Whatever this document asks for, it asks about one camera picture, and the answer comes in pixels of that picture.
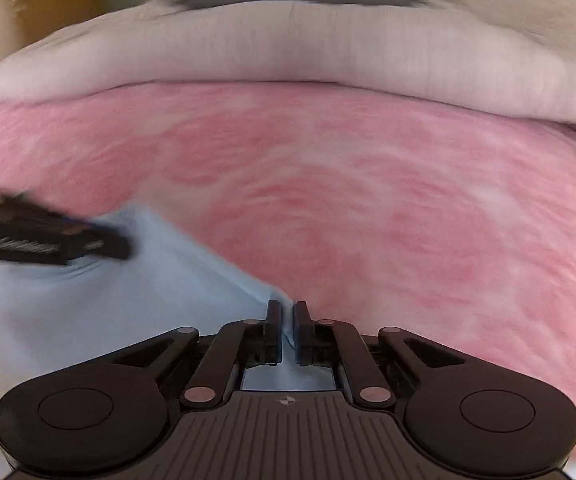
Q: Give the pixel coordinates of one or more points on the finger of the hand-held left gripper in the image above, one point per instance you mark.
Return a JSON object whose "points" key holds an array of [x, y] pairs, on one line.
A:
{"points": [[100, 242]]}

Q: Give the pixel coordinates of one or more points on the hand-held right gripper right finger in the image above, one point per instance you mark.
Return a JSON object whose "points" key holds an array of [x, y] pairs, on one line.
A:
{"points": [[301, 334]]}

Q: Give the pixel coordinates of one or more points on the striped lilac quilt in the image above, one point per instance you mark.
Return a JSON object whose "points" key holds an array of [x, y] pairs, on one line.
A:
{"points": [[268, 45]]}

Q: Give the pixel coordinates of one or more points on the light blue shirt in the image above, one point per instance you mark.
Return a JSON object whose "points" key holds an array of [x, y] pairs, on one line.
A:
{"points": [[117, 305]]}

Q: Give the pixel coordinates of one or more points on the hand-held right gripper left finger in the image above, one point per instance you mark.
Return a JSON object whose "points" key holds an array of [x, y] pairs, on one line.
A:
{"points": [[273, 332]]}

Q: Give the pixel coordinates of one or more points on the pink floral blanket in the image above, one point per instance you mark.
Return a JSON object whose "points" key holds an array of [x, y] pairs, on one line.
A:
{"points": [[368, 210]]}

